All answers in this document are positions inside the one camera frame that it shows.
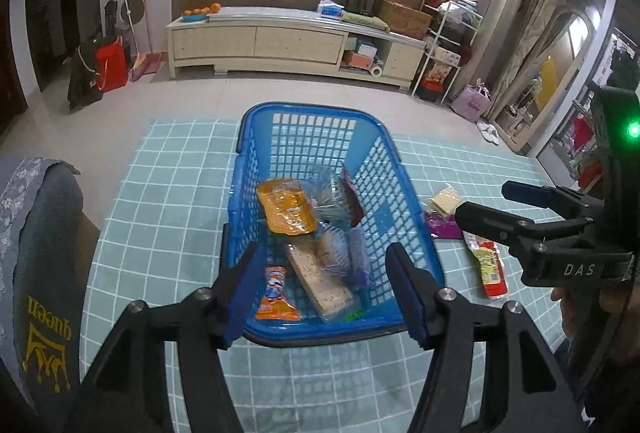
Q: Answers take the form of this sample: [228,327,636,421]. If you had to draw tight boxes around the red yellow large snack bag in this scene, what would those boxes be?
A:
[462,231,509,299]

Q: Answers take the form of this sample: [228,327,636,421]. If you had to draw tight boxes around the silver tower air conditioner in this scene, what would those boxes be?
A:
[450,0,523,97]

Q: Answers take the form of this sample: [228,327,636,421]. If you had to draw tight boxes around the purple snack packet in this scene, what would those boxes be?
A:
[424,211,463,240]

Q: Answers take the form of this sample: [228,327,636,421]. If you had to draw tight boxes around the standing arched mirror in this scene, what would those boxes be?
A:
[491,5,597,152]

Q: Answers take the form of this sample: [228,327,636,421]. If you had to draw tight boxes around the orange snack bar wrapper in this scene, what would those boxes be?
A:
[255,266,302,323]

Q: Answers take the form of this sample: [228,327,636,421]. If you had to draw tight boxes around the green folded cloth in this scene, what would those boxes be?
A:
[341,10,390,32]

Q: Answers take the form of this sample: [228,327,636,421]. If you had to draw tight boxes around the orange snack pouch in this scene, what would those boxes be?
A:
[256,178,318,236]

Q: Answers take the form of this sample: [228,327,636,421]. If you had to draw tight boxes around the red snack pouch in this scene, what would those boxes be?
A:
[341,165,364,227]

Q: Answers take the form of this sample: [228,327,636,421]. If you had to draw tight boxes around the cream TV cabinet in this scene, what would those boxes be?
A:
[166,7,425,90]

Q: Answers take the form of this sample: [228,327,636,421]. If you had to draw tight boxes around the teal checked mat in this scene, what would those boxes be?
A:
[79,120,549,432]

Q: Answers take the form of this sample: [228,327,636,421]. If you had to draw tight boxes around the purple gum packet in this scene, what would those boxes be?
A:
[347,227,371,290]

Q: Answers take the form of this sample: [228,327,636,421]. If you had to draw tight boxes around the pink bag on floor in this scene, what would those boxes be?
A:
[451,78,491,123]

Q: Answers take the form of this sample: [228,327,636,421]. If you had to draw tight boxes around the black bag on floor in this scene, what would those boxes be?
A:
[67,40,103,112]

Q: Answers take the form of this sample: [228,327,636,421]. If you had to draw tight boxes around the blue tissue box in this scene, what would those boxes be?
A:
[317,0,344,20]

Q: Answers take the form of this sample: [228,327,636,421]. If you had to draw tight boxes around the cardboard box on cabinet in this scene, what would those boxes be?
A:
[378,0,432,40]

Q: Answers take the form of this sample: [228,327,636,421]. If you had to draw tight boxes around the clear wrapped cracker pack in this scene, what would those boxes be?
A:
[428,185,464,217]

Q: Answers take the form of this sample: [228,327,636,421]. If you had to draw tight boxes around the broom and dustpan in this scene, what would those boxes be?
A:
[122,0,163,82]

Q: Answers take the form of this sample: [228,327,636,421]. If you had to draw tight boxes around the red shopping bag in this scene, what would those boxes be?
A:
[96,37,129,93]

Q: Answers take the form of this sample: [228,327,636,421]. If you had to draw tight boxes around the white slippers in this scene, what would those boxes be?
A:
[476,121,500,146]

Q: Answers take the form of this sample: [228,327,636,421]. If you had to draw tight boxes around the green cracker pack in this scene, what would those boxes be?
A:
[285,236,361,323]

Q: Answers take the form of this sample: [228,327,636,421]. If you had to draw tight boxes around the blue plastic basket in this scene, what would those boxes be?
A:
[220,102,444,347]

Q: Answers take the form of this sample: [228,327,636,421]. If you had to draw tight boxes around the blue striped biscuit bag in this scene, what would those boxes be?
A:
[317,225,352,279]
[304,164,349,227]

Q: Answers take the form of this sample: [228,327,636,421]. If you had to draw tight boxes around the right hand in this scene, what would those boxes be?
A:
[551,281,639,364]

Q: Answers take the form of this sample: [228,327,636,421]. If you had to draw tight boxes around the plate of oranges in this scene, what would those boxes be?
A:
[181,3,222,22]

